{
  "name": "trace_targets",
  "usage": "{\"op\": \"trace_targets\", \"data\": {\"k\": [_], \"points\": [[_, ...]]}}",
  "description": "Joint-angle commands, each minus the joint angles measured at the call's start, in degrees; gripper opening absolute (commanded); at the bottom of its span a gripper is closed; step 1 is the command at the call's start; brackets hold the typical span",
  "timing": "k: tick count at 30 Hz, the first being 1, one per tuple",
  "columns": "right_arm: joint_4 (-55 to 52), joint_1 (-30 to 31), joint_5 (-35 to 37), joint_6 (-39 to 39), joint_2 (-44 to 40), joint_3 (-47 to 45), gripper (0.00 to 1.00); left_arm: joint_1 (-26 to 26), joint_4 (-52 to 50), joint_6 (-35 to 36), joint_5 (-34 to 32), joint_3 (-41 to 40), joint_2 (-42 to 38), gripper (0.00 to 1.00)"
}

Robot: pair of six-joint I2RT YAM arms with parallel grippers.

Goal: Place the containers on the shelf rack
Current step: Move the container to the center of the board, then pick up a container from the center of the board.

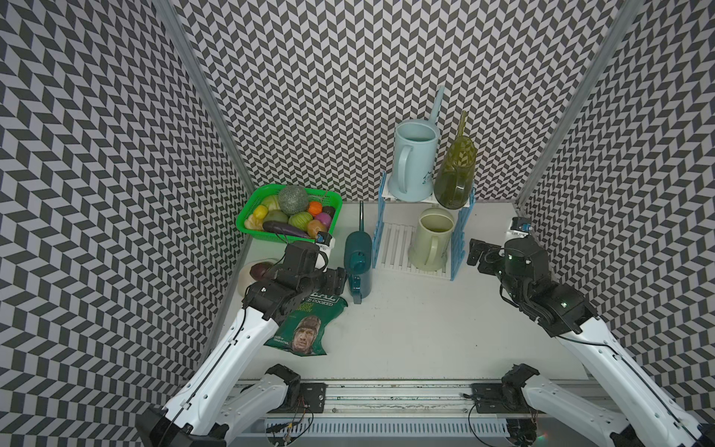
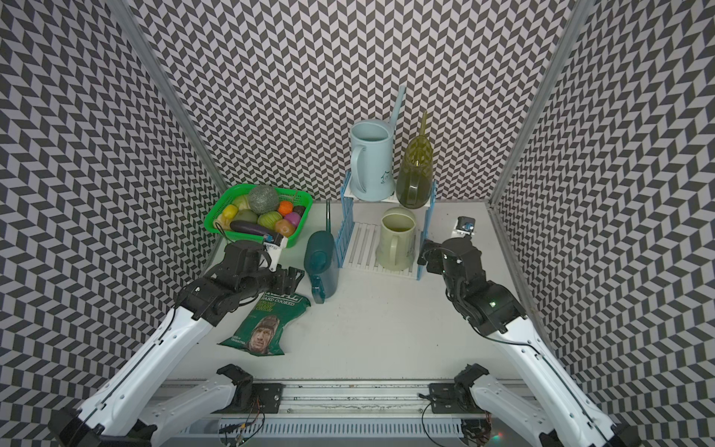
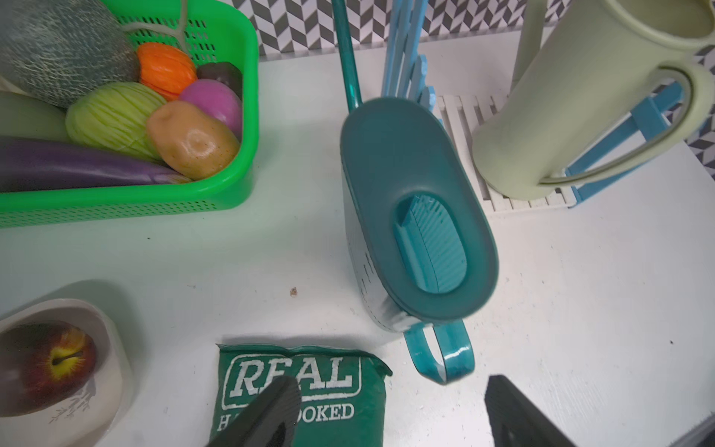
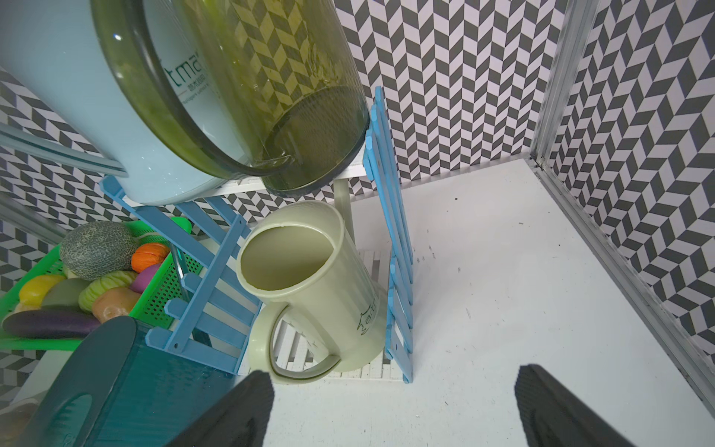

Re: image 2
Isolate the pale green watering can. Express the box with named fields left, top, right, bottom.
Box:
left=376, top=207, right=416, bottom=271

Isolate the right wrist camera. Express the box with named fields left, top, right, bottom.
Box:
left=452, top=216, right=476, bottom=238

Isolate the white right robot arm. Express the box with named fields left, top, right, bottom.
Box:
left=418, top=237, right=642, bottom=446

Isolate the olive transparent watering can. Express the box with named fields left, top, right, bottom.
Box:
left=396, top=111, right=434, bottom=210

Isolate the green plastic basket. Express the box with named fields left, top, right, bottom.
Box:
left=204, top=184, right=314, bottom=248

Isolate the dark green avocado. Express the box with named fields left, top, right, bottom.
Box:
left=234, top=210, right=259, bottom=224

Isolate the purple eggplant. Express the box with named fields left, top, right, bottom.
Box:
left=230, top=220, right=277, bottom=238

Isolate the green chips bag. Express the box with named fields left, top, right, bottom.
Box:
left=219, top=292, right=311, bottom=357

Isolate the netted melon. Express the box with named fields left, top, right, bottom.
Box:
left=248, top=186, right=280, bottom=215

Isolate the light blue watering can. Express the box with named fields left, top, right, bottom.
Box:
left=350, top=86, right=406, bottom=202

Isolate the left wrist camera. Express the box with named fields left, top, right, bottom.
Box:
left=263, top=234, right=288, bottom=272

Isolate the pale green cabbage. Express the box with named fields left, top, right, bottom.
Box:
left=232, top=195, right=251, bottom=212

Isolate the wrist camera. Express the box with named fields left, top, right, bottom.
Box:
left=263, top=234, right=288, bottom=272
left=452, top=216, right=476, bottom=238

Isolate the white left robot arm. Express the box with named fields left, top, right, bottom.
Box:
left=48, top=240, right=305, bottom=446

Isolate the blue and white slatted shelf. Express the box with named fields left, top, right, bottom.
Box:
left=336, top=171, right=437, bottom=280

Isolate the yellow lemon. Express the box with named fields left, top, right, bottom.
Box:
left=222, top=204, right=239, bottom=222

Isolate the dark teal watering can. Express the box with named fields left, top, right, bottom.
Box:
left=304, top=200, right=340, bottom=304

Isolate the magenta toy fruit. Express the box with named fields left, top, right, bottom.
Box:
left=284, top=212, right=302, bottom=228

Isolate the orange toy fruit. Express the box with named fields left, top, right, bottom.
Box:
left=277, top=200, right=294, bottom=216

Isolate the metal base rail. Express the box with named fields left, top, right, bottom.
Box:
left=133, top=379, right=537, bottom=447

